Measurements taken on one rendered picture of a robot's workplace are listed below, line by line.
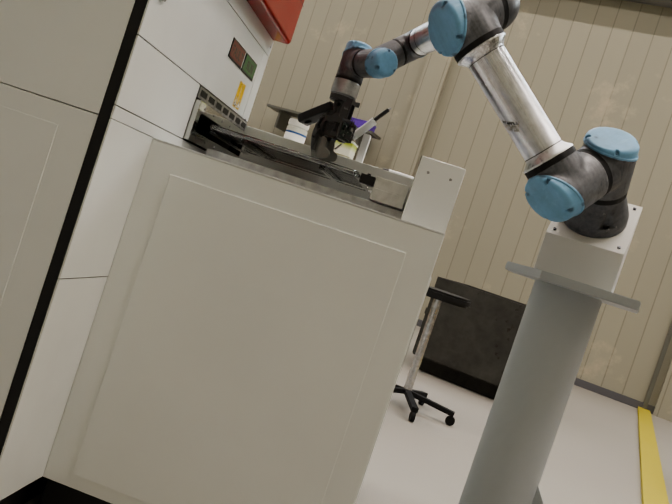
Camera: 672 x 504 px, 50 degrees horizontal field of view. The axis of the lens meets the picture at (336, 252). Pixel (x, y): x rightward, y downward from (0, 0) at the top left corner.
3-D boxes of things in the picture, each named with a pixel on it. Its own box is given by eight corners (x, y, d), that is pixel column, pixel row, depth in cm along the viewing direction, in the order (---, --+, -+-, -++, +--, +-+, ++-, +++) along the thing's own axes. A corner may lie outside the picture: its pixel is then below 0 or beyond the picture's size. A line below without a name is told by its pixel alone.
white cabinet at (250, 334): (29, 514, 148) (151, 139, 146) (181, 413, 244) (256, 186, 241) (319, 630, 141) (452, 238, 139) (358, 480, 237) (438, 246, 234)
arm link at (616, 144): (640, 185, 161) (655, 135, 152) (602, 211, 156) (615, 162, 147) (597, 161, 168) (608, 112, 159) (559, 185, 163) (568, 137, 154)
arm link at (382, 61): (404, 38, 185) (380, 39, 194) (371, 53, 181) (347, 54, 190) (412, 67, 188) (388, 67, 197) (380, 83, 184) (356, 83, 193)
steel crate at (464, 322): (530, 396, 570) (558, 315, 568) (516, 411, 475) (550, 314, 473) (435, 359, 599) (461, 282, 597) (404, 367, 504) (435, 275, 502)
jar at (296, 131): (278, 144, 231) (287, 116, 231) (282, 147, 238) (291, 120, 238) (299, 150, 230) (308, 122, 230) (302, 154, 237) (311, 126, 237)
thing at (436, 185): (400, 220, 146) (422, 155, 146) (404, 230, 201) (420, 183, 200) (444, 234, 145) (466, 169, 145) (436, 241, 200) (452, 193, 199)
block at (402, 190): (373, 187, 165) (377, 175, 165) (373, 188, 169) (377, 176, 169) (405, 198, 164) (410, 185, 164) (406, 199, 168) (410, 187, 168)
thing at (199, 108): (181, 137, 162) (194, 98, 162) (231, 163, 206) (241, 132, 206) (188, 140, 162) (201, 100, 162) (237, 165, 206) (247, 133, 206)
